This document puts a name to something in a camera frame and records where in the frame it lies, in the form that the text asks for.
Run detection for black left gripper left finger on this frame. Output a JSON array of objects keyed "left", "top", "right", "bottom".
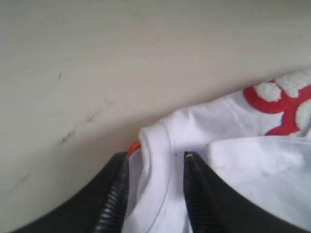
[{"left": 16, "top": 152, "right": 129, "bottom": 233}]

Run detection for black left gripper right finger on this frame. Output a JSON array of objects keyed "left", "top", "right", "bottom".
[{"left": 183, "top": 151, "right": 306, "bottom": 233}]

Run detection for white t-shirt red lettering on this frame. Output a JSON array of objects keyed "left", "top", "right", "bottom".
[{"left": 122, "top": 69, "right": 311, "bottom": 233}]

